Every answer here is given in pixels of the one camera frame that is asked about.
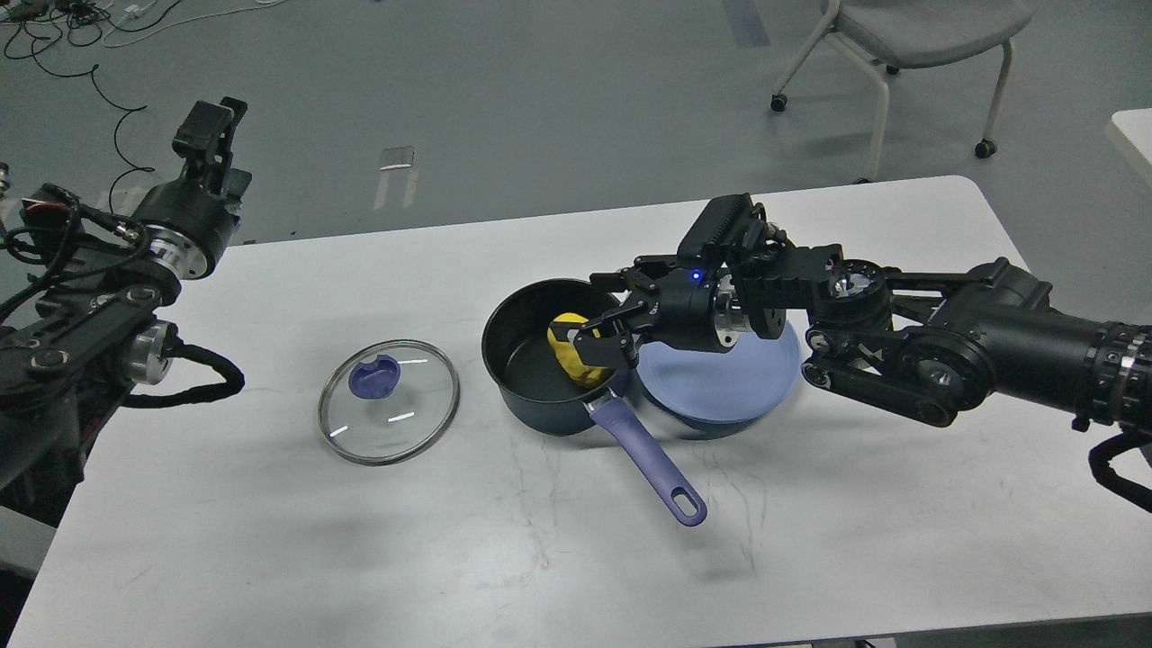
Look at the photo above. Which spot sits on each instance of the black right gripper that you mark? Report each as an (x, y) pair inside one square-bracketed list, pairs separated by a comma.
[(673, 303)]

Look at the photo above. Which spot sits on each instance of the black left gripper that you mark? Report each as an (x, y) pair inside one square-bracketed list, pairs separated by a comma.
[(191, 221)]

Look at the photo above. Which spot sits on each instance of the yellow potato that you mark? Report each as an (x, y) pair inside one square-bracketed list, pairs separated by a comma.
[(587, 376)]

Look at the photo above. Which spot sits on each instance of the glass pot lid purple knob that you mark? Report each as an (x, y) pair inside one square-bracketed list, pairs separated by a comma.
[(388, 403)]

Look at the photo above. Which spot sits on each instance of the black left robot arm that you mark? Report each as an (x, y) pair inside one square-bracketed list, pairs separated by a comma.
[(97, 344)]

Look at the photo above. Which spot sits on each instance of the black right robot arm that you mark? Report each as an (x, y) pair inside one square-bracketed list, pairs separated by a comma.
[(923, 346)]

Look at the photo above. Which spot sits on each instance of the blue round plate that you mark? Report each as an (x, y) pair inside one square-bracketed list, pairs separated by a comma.
[(739, 386)]

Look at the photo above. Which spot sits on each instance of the clear tape floor marker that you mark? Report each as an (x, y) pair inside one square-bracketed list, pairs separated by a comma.
[(397, 158)]

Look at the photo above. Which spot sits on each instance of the grey office chair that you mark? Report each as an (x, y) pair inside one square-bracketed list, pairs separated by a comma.
[(882, 38)]

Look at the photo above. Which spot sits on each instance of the white side table corner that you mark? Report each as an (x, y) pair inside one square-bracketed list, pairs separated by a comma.
[(1130, 132)]

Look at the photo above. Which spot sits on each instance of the dark blue saucepan purple handle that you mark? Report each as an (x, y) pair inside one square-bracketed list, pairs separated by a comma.
[(518, 356)]

